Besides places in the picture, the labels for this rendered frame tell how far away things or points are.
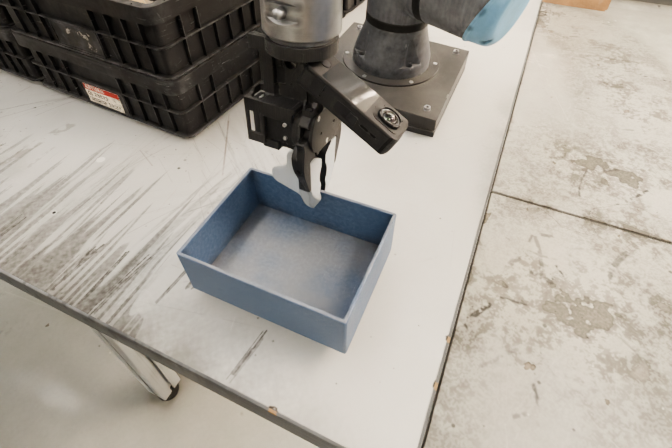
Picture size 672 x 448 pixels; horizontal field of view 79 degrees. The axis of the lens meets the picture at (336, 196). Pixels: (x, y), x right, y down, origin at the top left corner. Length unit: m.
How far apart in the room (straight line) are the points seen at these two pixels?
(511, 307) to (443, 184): 0.81
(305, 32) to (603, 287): 1.37
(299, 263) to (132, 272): 0.22
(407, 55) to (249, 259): 0.48
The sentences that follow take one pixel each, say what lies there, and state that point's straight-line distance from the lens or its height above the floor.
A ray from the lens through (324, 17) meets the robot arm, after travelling 0.38.
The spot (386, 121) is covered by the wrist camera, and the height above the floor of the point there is 0.92.
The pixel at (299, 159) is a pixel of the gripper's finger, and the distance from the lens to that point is 0.43.
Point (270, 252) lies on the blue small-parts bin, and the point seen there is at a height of 0.72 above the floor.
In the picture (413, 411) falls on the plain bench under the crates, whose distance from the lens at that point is 0.47.
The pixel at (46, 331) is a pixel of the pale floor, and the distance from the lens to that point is 1.53.
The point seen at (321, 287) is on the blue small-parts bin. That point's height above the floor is 0.72.
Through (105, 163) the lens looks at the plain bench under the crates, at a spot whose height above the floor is 0.70.
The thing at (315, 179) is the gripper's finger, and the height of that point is 0.82.
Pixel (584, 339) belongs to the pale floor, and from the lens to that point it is 1.45.
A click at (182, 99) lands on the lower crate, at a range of 0.72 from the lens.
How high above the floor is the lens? 1.14
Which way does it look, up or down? 46 degrees down
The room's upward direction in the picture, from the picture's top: straight up
